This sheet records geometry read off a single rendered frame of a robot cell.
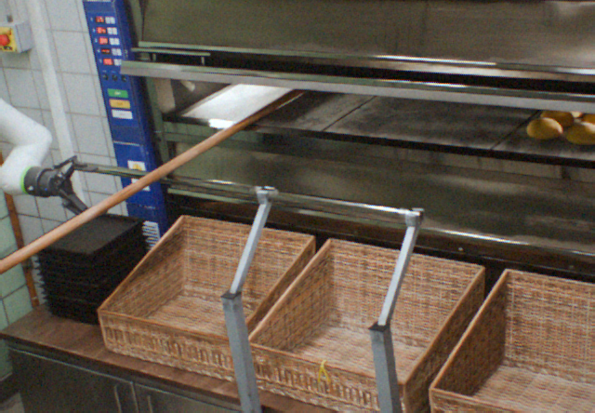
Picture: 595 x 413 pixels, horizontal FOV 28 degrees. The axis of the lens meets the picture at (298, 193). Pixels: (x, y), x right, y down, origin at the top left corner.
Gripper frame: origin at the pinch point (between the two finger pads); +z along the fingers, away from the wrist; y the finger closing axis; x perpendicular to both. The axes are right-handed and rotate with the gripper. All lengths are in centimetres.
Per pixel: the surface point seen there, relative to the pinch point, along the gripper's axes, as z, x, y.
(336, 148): 47, -55, 4
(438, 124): 71, -75, 1
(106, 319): -15, -6, 49
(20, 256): 11.7, 40.7, -0.6
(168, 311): -15, -33, 60
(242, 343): 49, 4, 38
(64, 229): 11.6, 24.5, -0.8
